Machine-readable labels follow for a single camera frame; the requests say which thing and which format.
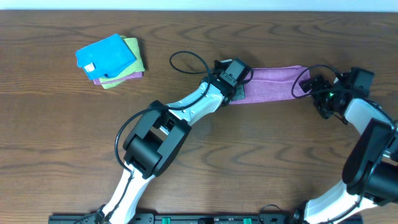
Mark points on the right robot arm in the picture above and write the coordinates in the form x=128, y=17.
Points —
x=369, y=177

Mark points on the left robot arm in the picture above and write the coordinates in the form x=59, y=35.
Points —
x=160, y=132

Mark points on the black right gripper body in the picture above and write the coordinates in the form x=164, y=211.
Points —
x=322, y=96

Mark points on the pink folded cloth in stack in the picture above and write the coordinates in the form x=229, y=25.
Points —
x=128, y=77

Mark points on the blue folded cloth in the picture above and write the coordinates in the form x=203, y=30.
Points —
x=105, y=58

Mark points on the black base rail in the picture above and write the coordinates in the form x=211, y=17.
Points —
x=150, y=218

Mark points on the purple microfiber cloth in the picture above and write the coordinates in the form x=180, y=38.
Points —
x=270, y=84

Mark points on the green folded cloth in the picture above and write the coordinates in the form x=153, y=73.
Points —
x=136, y=66

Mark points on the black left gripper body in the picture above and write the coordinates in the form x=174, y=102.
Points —
x=239, y=91

